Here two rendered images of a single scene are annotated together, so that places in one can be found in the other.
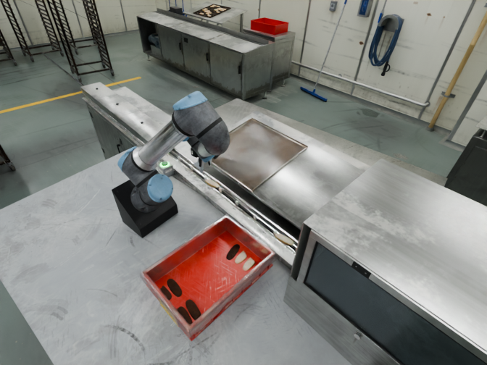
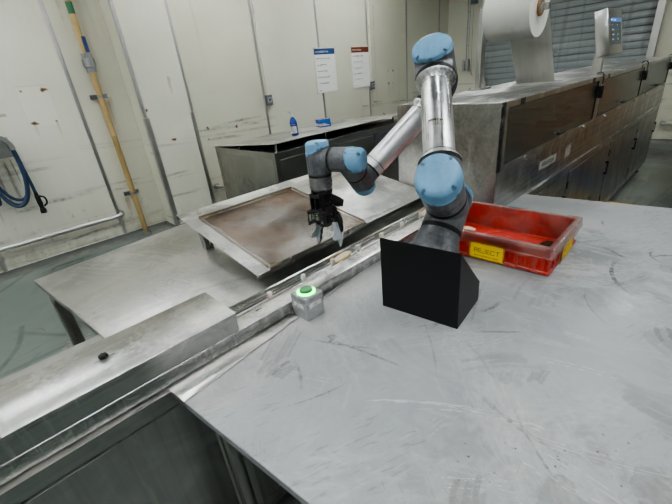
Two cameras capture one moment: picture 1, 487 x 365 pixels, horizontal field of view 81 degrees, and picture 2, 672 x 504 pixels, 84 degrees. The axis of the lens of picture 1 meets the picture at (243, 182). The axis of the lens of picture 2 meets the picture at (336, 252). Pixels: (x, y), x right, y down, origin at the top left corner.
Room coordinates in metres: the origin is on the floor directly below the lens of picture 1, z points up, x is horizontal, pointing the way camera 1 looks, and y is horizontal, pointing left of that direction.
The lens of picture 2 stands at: (1.25, 1.43, 1.46)
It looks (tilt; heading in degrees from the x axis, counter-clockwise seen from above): 25 degrees down; 273
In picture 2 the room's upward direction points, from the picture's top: 6 degrees counter-clockwise
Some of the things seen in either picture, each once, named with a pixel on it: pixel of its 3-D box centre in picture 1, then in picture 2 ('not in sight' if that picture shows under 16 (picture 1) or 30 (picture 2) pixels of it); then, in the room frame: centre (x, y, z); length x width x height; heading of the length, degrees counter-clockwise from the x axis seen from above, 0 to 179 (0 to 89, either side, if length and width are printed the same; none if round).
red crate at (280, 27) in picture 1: (269, 25); not in sight; (5.10, -0.31, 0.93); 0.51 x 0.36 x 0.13; 49
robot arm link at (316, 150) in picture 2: not in sight; (319, 158); (1.33, 0.24, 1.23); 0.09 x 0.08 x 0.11; 152
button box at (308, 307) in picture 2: (166, 171); (307, 306); (1.40, 0.48, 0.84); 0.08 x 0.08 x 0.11; 45
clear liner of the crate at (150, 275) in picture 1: (211, 269); (496, 231); (0.69, 0.12, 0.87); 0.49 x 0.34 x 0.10; 137
